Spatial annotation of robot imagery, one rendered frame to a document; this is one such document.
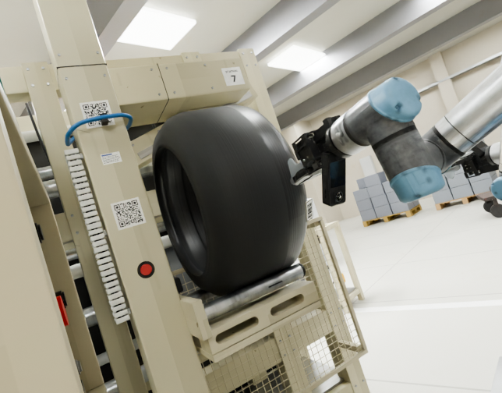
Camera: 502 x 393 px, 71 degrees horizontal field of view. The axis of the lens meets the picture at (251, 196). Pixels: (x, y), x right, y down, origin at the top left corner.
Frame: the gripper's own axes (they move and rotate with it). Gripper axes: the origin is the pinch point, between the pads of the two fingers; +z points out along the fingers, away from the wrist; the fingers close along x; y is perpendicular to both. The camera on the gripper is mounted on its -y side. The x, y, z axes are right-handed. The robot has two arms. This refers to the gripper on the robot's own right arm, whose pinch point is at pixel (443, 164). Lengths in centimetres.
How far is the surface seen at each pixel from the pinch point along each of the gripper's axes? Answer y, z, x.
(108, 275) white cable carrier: -19, 3, -127
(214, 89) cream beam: -68, 31, -62
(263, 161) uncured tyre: -28, -18, -80
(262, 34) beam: -218, 303, 163
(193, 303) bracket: -4, -11, -111
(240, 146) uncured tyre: -34, -17, -84
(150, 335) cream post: 0, 0, -124
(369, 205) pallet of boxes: 116, 571, 414
